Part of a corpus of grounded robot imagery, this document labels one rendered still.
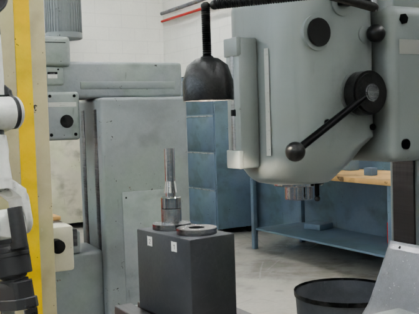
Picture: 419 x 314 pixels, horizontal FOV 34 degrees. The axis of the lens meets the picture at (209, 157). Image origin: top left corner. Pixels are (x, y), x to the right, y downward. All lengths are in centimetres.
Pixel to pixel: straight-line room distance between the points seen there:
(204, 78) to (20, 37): 188
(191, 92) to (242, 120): 17
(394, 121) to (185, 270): 57
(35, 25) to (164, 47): 840
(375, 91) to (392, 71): 7
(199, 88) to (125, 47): 995
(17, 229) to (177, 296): 40
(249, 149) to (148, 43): 997
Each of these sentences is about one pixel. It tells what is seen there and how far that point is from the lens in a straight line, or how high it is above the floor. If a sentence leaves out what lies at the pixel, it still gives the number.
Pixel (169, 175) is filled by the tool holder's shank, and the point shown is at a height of 130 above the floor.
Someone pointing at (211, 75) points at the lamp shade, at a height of 148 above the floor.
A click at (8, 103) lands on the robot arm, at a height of 147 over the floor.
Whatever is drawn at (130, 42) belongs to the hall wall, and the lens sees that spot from 1092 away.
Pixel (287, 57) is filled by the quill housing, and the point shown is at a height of 151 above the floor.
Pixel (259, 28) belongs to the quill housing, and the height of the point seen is 156.
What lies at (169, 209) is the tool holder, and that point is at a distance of 158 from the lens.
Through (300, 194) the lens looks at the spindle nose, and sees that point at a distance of 117.
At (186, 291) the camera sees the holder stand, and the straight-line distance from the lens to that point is 148.
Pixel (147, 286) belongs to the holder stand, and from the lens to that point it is 162.
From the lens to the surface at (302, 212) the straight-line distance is 795.
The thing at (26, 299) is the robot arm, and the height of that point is 103.
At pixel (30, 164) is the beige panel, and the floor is 127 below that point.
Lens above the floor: 142
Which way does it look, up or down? 3 degrees down
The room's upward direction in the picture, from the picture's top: 2 degrees counter-clockwise
